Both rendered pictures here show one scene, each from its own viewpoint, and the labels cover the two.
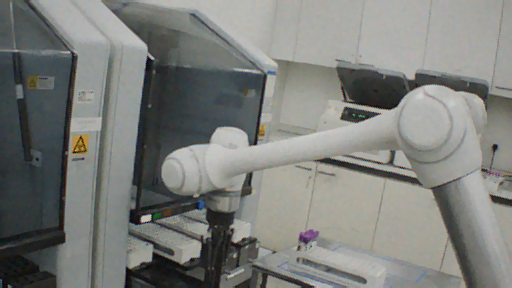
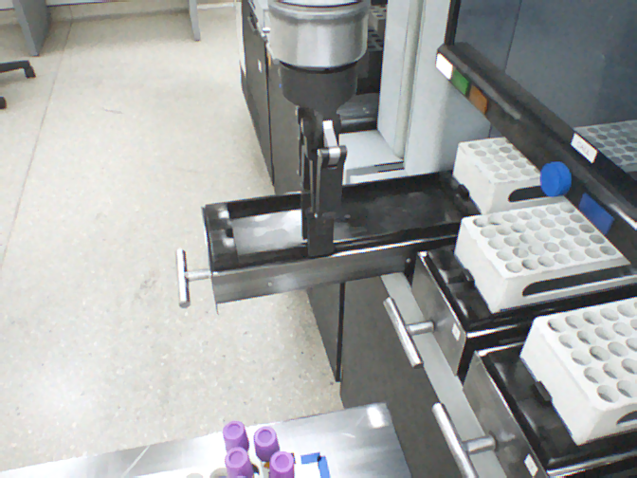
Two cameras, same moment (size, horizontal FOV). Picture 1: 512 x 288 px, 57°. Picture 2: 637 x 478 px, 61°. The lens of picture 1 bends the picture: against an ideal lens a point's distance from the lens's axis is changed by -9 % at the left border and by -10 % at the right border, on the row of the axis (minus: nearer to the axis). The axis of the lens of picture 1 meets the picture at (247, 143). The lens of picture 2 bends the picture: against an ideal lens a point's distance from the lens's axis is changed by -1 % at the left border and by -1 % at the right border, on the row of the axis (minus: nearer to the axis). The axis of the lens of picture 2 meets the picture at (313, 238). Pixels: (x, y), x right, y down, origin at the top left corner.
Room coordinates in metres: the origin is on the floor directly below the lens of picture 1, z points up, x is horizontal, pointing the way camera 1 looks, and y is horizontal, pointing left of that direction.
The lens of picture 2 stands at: (1.67, -0.30, 1.25)
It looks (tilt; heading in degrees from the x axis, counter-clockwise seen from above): 41 degrees down; 137
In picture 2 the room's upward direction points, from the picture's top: straight up
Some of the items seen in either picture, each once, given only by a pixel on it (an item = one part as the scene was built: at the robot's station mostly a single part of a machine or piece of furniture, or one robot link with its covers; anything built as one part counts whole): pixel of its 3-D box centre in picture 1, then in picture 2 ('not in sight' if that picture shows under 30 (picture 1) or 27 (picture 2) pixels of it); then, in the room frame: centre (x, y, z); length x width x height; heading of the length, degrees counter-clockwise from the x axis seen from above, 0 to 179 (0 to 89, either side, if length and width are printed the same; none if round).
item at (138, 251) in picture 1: (106, 243); (567, 168); (1.45, 0.39, 0.83); 0.30 x 0.10 x 0.06; 60
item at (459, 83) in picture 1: (446, 123); not in sight; (3.45, -1.36, 1.24); 0.62 x 0.56 x 0.69; 151
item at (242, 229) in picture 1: (209, 223); not in sight; (1.82, 0.10, 0.83); 0.30 x 0.10 x 0.06; 60
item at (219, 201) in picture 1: (222, 198); (318, 26); (1.31, 0.04, 1.07); 0.09 x 0.09 x 0.06
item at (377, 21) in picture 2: not in sight; (373, 24); (0.92, 0.57, 0.85); 0.12 x 0.02 x 0.06; 150
